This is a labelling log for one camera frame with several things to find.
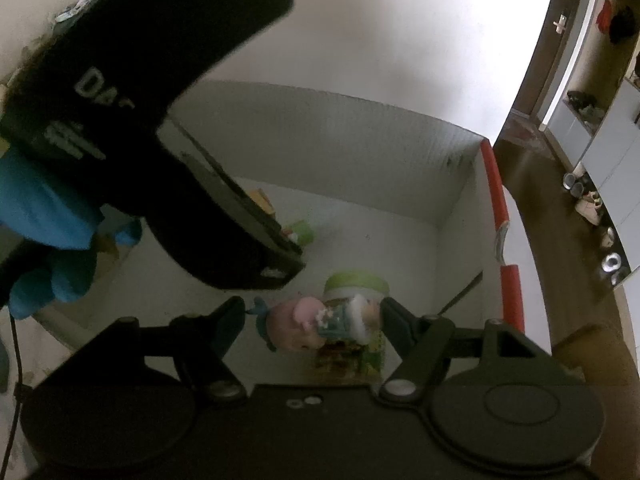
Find blue gloved left hand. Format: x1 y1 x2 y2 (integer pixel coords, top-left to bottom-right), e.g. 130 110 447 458
1 148 142 320

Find green lid snack jar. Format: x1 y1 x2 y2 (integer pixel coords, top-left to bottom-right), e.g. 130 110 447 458
314 270 390 384

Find green tube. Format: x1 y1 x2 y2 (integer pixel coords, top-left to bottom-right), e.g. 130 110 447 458
282 220 314 247

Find small yellow box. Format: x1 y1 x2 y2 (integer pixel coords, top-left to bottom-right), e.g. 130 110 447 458
246 188 276 218

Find red white cardboard box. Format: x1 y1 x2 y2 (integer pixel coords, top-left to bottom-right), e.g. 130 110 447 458
34 79 526 386

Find silver shoe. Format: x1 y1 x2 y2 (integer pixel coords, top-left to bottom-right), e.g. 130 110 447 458
601 252 623 274

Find white pink sneaker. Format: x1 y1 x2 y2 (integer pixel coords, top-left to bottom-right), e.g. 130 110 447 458
575 192 603 226

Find red doormat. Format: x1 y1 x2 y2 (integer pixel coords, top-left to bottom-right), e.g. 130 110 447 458
499 114 548 156

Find red hanging cloth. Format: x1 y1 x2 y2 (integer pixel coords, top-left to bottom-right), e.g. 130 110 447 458
596 0 613 35

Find white wall cabinet unit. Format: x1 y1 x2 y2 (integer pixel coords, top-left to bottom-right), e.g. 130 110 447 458
547 80 640 271

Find dark door with handle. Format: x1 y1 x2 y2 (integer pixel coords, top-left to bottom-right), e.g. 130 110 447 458
512 0 579 118

